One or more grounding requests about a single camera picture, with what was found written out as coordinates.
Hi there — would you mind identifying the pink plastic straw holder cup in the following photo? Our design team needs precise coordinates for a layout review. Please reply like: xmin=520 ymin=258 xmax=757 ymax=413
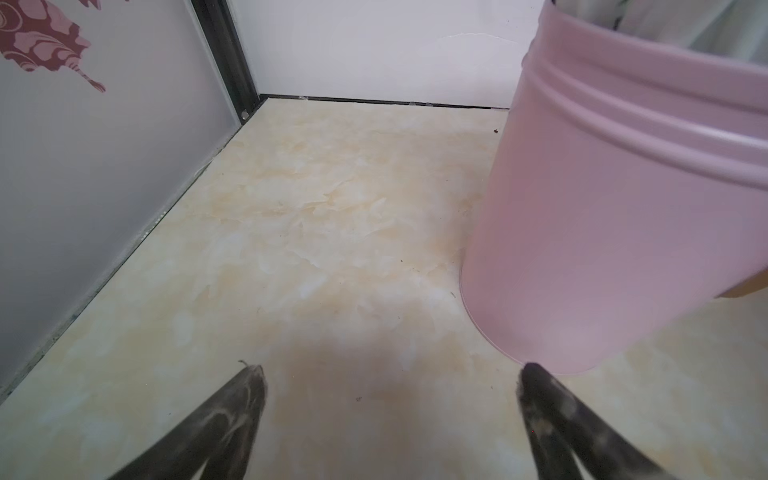
xmin=460 ymin=2 xmax=767 ymax=374

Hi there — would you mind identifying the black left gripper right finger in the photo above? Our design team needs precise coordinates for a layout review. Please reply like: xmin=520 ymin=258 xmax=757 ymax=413
xmin=517 ymin=363 xmax=674 ymax=479

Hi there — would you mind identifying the black vertical frame post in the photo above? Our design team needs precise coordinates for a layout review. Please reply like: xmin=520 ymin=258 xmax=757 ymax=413
xmin=190 ymin=0 xmax=261 ymax=124

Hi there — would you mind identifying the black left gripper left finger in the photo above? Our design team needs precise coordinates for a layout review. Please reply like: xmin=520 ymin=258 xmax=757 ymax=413
xmin=112 ymin=364 xmax=267 ymax=479

